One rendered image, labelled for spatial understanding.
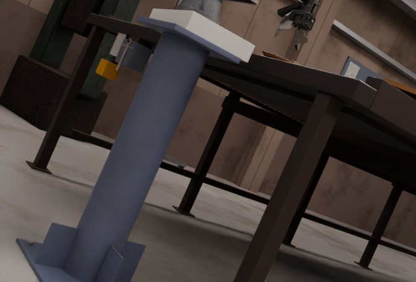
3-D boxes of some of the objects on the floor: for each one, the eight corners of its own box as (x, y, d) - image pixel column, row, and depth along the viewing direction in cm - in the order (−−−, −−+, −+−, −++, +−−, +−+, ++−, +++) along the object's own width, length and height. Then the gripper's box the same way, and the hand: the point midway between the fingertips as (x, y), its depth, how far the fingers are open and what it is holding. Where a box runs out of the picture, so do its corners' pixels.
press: (62, 123, 556) (173, -129, 550) (95, 149, 482) (223, -141, 477) (-8, 98, 516) (111, -174, 510) (17, 122, 442) (155, -195, 437)
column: (47, 295, 164) (169, 17, 163) (15, 240, 195) (117, 6, 194) (154, 313, 186) (263, 67, 184) (110, 261, 217) (203, 51, 215)
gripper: (303, -11, 221) (282, 36, 221) (331, 11, 234) (311, 56, 234) (288, -13, 227) (267, 33, 227) (316, 8, 240) (296, 51, 241)
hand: (284, 43), depth 233 cm, fingers open, 14 cm apart
